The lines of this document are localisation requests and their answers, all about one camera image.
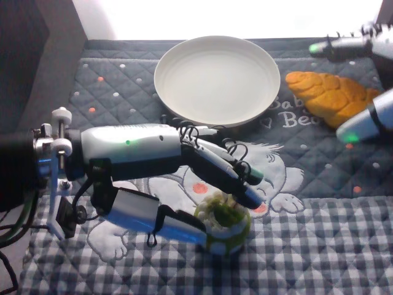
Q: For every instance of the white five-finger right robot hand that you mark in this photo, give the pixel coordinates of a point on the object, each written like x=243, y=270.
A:
x=362, y=120

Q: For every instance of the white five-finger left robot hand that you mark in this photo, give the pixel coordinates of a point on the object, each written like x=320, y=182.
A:
x=138, y=144

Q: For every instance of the green sushi roll toy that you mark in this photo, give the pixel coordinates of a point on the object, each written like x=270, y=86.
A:
x=228, y=229

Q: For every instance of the orange bread loaf toy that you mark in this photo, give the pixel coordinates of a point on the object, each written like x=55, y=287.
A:
x=331, y=95

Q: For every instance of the cream round plate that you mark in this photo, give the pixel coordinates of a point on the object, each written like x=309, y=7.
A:
x=215, y=80

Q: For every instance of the grey quilt with printed bear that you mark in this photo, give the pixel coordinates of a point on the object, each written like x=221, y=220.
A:
x=307, y=239

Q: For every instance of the white backdrop board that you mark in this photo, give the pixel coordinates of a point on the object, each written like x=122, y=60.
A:
x=215, y=18

